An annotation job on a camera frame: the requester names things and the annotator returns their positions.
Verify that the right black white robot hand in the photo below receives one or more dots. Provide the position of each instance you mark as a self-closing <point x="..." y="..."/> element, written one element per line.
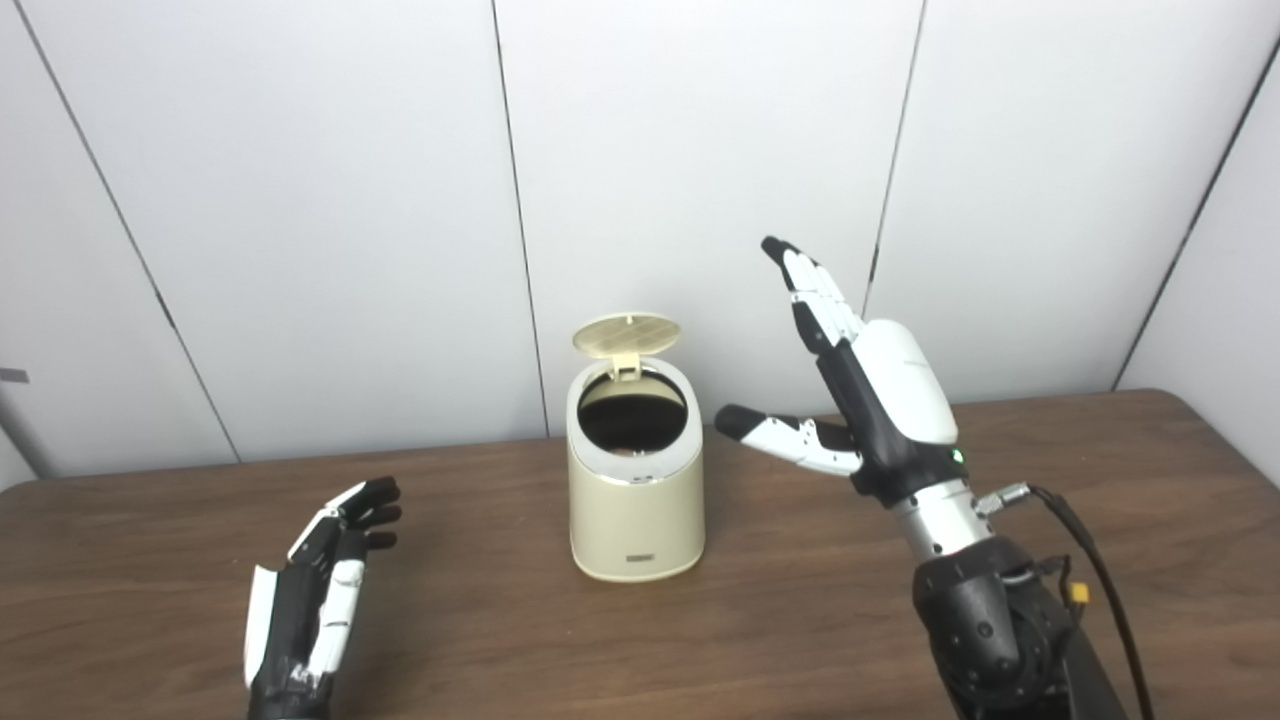
<point x="900" y="400"/>

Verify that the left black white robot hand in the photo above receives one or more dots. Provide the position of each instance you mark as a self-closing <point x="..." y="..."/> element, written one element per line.
<point x="290" y="620"/>

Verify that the round cream bin lid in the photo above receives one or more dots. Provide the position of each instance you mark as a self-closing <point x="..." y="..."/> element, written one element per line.
<point x="627" y="333"/>

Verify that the cream-colored desktop bin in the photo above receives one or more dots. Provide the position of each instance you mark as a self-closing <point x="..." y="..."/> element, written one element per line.
<point x="635" y="520"/>

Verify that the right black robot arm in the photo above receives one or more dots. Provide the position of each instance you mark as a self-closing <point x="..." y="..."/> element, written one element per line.
<point x="990" y="630"/>

